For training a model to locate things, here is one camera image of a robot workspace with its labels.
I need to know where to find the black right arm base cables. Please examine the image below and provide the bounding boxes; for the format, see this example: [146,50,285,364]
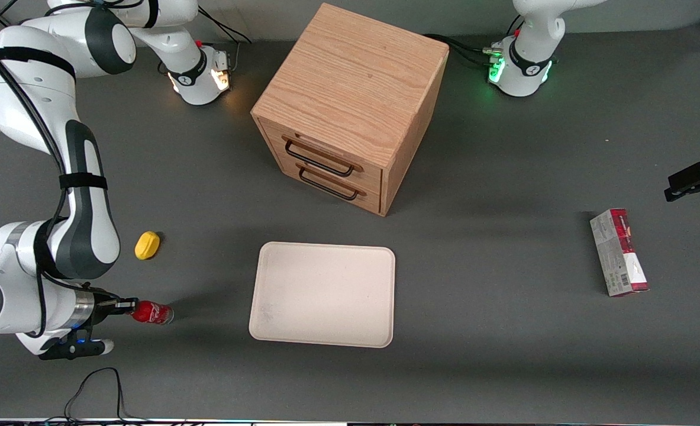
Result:
[158,6,253,76]

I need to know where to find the red and grey carton box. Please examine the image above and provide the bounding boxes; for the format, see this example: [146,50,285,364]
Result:
[589,208,650,297]

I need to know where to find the black arm base cables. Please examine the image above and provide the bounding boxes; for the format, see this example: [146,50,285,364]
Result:
[423,18,525,67]
[158,6,253,76]

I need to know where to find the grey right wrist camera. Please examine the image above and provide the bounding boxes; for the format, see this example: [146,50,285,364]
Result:
[38,338,115,361]

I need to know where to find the black left arm base cables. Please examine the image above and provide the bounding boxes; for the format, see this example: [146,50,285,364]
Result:
[423,18,525,67]

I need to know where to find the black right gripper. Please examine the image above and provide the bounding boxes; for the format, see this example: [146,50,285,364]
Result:
[75,290,138,347]

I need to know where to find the beige plastic tray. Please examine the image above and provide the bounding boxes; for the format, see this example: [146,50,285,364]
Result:
[249,241,396,348]

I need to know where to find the red coke bottle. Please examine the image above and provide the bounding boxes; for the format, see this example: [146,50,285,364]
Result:
[131,300,175,325]

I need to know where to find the black wire drawer handle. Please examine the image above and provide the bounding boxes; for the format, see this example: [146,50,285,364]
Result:
[296,162,367,201]
[282,135,364,178]

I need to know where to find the wooden drawer cabinet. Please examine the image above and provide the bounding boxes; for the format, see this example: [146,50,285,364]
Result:
[250,2,450,217]

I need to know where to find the yellow lemon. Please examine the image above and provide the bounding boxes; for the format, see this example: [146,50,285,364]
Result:
[134,231,161,260]

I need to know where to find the thin black looped cable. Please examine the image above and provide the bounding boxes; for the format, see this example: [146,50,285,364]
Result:
[64,367,149,424]

